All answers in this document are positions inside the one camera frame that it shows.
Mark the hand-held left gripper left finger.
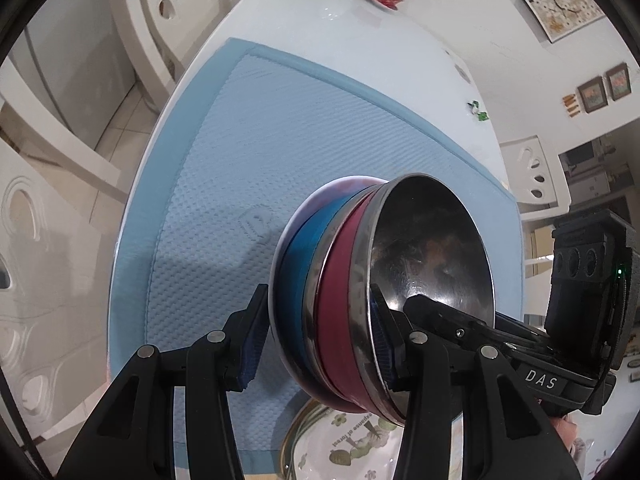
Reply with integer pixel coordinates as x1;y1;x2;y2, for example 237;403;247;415
57;284;272;480

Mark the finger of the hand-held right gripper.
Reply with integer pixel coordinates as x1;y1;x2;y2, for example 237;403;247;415
402;294;523;358
495;312;551;346

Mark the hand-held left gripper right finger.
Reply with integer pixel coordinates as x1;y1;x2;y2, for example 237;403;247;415
369;284;583;480

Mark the magenta steel bowl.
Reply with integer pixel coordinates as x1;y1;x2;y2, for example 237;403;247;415
315;174;496;421

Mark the oval floral gold-rimmed plate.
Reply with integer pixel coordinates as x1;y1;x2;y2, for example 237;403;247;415
279;400;321;480

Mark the blue steel bowl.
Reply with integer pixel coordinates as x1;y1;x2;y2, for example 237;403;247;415
277;192;371;376

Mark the small hexagonal green-flower plate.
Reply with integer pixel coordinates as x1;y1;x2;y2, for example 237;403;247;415
300;402;416;480

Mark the pink polka dot bowl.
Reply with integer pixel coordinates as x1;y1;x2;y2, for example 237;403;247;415
269;176;388;403

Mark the white carved dining chair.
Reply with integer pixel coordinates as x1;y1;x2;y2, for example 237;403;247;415
499;135;572;221
0;97;128;441
105;0;236;111

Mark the light blue textured mat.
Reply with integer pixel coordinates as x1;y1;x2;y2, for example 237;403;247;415
107;37;526;466

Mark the white cabinet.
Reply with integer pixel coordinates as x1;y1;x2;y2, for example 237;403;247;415
10;7;138;133

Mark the small framed wall picture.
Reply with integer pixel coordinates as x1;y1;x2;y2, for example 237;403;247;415
606;62;632;100
577;76;608;113

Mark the large framed wall picture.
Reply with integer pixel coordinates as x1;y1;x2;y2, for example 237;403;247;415
520;0;608;43

